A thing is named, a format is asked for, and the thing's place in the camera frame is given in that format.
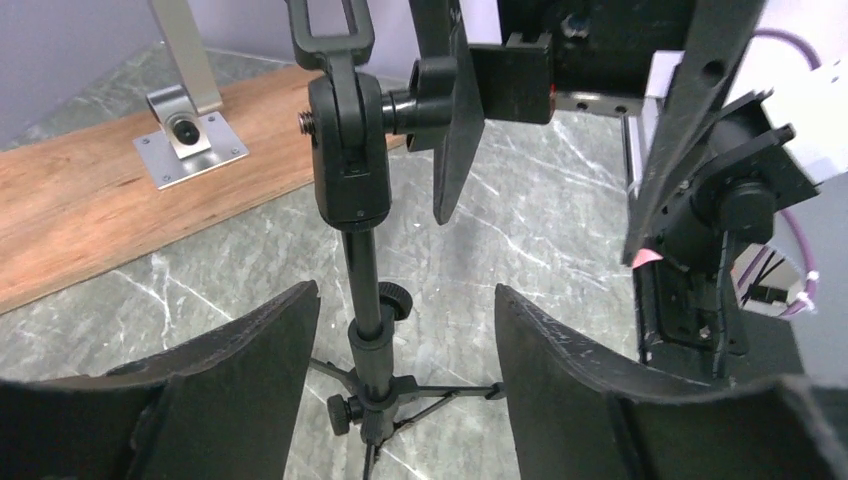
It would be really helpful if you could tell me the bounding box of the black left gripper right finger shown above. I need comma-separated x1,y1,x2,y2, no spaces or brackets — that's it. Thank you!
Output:
495,284,847,479

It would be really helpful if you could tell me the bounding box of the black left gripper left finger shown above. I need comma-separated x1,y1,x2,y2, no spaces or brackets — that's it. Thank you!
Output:
1,281,320,479

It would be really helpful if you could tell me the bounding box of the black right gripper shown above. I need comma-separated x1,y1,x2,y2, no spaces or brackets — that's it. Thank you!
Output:
408,1,764,267

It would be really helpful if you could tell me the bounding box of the black tripod mic stand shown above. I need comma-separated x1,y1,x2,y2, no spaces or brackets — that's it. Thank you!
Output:
287,1,506,478

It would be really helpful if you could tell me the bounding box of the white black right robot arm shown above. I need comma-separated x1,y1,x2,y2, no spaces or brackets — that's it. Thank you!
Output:
410,1,817,383

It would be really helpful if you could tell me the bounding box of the wooden board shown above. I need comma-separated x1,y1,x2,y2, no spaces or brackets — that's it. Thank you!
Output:
1,66,313,311

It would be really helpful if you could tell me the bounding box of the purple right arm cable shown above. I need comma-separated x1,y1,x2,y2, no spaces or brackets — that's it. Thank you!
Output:
735,27,826,319

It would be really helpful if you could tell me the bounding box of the silver metal bracket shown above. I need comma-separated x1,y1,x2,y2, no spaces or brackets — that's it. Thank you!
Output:
133,0,249,190

